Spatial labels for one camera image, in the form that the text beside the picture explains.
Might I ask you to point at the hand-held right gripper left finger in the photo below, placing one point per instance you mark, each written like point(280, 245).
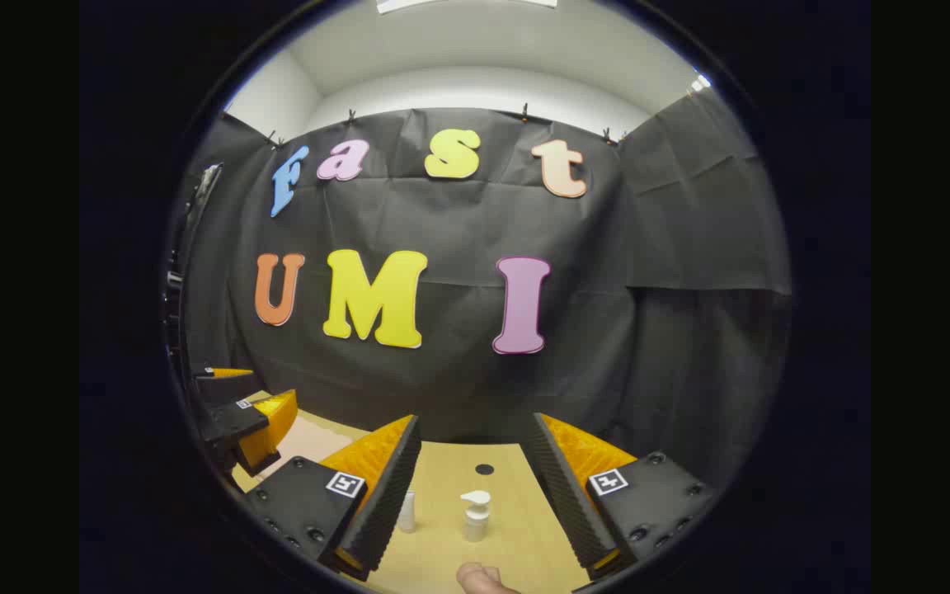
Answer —
point(388, 503)

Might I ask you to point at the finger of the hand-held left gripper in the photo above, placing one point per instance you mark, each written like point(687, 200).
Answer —
point(228, 425)
point(223, 386)

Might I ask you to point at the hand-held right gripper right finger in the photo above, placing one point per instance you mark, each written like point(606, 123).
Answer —
point(562, 495)

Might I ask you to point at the small white tube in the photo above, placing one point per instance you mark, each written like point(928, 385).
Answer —
point(406, 513)

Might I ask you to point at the white pump bottle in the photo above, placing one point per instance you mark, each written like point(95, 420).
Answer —
point(476, 520)

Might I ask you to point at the ceiling light panel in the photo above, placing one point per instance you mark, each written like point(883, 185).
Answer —
point(467, 3)

